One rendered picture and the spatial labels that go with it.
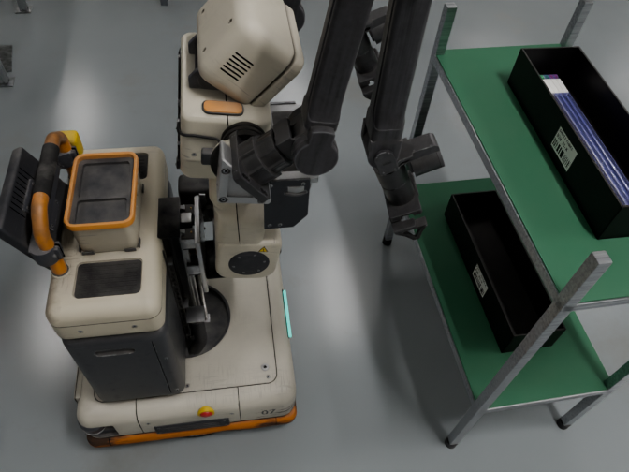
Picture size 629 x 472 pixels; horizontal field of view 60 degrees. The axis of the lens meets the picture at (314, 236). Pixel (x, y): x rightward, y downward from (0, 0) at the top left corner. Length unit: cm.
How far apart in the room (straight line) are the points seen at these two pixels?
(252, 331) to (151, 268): 58
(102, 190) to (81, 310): 28
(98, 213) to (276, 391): 77
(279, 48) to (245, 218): 45
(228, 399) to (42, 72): 226
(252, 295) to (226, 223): 64
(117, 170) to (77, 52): 215
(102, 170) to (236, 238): 37
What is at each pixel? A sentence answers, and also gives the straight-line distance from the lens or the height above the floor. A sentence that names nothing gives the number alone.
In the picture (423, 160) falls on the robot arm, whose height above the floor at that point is 119.
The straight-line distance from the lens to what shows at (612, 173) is 149.
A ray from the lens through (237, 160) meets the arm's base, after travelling 96.
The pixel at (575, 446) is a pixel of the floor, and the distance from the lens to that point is 222.
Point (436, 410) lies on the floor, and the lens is 209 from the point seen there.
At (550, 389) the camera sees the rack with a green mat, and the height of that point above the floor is 35.
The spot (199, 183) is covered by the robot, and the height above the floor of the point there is 75.
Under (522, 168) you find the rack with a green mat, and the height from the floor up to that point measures 95.
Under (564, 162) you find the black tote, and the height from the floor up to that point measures 99.
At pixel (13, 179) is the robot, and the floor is 95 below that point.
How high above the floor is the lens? 189
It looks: 52 degrees down
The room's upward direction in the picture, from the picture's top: 6 degrees clockwise
